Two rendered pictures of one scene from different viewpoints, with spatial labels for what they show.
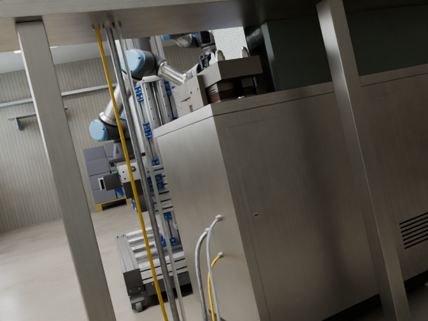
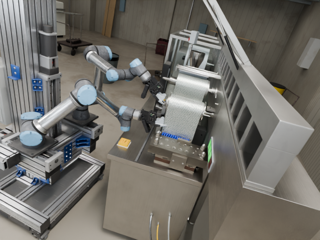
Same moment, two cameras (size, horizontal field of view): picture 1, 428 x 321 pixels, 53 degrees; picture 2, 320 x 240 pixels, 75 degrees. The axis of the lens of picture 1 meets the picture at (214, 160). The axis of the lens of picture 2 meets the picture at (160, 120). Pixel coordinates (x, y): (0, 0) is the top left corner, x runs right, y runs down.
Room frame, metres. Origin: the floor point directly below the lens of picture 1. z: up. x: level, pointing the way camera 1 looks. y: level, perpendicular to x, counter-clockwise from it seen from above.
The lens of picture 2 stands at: (1.15, 1.04, 1.83)
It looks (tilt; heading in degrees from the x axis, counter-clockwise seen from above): 28 degrees down; 300
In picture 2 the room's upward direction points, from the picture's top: 13 degrees clockwise
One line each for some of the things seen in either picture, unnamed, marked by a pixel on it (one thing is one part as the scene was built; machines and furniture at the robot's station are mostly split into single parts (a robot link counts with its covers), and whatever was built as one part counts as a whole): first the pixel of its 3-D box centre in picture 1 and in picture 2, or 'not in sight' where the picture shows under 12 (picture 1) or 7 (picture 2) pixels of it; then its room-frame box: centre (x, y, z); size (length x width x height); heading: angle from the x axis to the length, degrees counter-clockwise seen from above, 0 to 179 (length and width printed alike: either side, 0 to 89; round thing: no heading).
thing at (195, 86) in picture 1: (196, 93); (177, 162); (1.53, 0.01, 0.97); 0.10 x 0.03 x 0.11; 24
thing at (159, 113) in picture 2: not in sight; (158, 121); (1.86, -0.19, 1.05); 0.06 x 0.05 x 0.31; 24
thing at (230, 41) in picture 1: (232, 51); (179, 126); (1.67, -0.17, 1.11); 0.23 x 0.01 x 0.18; 24
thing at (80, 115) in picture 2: not in sight; (81, 111); (2.56, 0.00, 0.87); 0.15 x 0.15 x 0.10
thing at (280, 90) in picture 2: not in sight; (271, 96); (1.47, -5.27, 0.34); 0.43 x 0.43 x 0.68
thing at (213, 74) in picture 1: (215, 81); (178, 149); (1.58, -0.07, 1.00); 0.40 x 0.16 x 0.06; 24
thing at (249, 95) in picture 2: not in sight; (227, 57); (1.73, -0.92, 1.55); 3.08 x 0.08 x 0.23; 114
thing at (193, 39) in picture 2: not in sight; (193, 37); (2.00, -0.69, 1.66); 0.07 x 0.07 x 0.10; 7
